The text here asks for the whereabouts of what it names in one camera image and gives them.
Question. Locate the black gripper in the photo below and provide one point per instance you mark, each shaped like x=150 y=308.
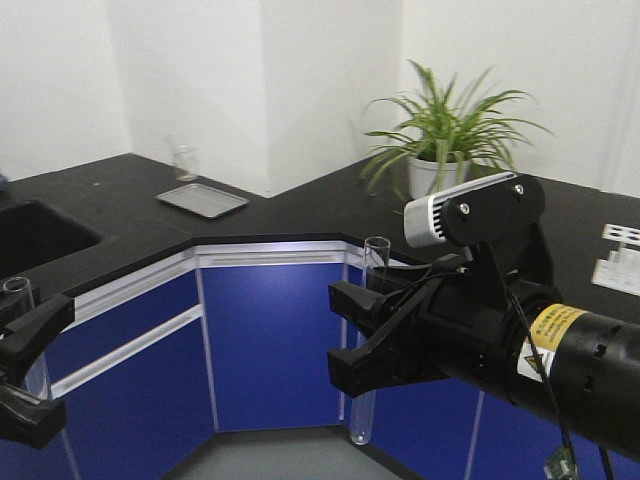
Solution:
x=429 y=322

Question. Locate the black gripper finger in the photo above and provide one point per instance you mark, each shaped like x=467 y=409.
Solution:
x=52 y=317
x=29 y=420

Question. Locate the short transparent test tube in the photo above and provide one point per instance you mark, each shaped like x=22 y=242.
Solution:
x=18 y=292

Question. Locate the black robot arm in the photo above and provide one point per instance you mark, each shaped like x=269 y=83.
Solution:
x=588 y=365

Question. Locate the silver metal tray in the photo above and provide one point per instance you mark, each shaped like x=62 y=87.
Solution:
x=205 y=201

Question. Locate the black lab sink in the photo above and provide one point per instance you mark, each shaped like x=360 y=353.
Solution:
x=33 y=234

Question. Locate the blue lab cabinet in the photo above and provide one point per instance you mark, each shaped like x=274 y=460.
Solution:
x=171 y=348

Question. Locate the white plant pot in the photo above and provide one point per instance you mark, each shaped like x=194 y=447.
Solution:
x=427 y=177

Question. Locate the green spider plant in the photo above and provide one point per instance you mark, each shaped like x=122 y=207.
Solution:
x=438 y=119

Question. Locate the transparent glass beaker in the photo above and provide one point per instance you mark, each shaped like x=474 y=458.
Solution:
x=185 y=163

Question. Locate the white test tube rack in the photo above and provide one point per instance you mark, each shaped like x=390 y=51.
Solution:
x=620 y=271

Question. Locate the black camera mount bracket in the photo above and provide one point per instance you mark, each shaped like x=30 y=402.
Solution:
x=499 y=224

